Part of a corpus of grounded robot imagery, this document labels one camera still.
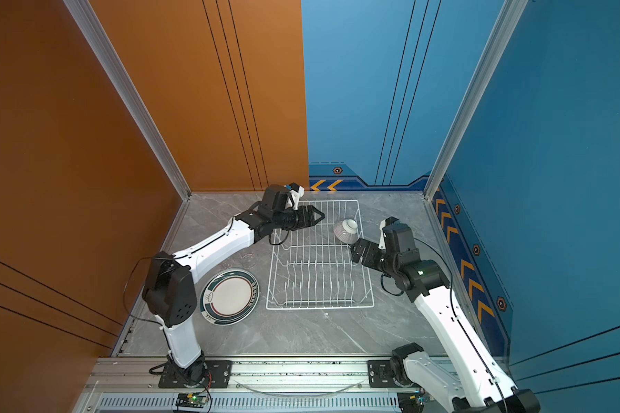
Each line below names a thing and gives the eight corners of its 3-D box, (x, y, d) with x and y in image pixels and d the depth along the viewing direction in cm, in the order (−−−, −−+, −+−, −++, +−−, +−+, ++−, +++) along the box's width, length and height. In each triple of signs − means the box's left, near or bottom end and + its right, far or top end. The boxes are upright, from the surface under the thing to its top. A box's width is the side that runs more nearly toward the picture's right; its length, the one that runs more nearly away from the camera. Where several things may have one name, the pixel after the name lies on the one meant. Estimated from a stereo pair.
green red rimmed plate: (196, 325, 84) (192, 322, 81) (211, 273, 96) (208, 268, 93) (254, 325, 84) (252, 322, 81) (262, 273, 96) (260, 268, 93)
